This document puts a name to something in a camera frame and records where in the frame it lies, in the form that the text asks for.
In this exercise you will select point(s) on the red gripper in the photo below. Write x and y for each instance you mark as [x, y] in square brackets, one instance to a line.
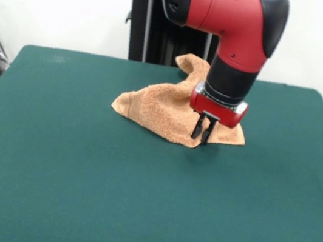
[215, 111]

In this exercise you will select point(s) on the tan terry cloth towel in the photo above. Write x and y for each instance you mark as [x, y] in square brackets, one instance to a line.
[157, 111]

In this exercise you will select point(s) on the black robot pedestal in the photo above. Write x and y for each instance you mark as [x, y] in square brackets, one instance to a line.
[145, 26]

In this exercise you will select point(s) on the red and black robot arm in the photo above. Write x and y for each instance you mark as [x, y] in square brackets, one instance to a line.
[226, 20]

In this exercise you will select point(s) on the dark green table cloth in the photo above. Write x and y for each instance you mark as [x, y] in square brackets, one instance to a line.
[53, 147]

